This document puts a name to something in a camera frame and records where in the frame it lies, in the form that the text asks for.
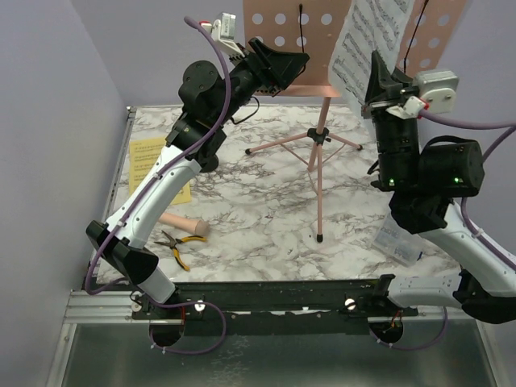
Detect pink perforated music stand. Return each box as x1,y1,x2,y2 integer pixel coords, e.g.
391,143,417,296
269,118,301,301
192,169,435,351
241,0,468,242

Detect yellow sheet music paper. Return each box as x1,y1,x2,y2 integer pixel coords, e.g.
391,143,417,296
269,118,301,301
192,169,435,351
124,137,200,210

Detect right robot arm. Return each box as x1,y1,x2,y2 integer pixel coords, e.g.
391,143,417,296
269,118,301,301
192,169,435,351
362,52,515,324

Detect black microphone desk stand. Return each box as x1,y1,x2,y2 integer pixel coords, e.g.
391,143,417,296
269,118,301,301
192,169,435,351
199,155,219,173

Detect clear plastic compartment box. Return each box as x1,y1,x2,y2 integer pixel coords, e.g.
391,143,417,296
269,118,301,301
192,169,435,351
371,212,422,267

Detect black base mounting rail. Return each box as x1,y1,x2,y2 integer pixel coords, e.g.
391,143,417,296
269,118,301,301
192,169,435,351
132,276,418,336

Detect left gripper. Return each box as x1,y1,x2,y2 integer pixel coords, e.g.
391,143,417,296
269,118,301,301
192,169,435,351
211,37,307,127

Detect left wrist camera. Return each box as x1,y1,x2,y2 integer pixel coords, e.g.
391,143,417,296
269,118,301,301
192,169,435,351
199,12,245,65

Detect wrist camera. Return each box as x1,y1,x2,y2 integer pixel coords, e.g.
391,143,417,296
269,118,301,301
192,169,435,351
199,12,245,65
400,69,460,119

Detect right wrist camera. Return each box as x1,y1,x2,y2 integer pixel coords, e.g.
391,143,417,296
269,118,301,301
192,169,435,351
400,69,460,119

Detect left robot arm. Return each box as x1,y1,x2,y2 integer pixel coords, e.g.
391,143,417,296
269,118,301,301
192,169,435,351
85,36,310,318

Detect yellow handled pliers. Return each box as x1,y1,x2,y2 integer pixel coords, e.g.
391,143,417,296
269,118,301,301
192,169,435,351
152,229,207,272

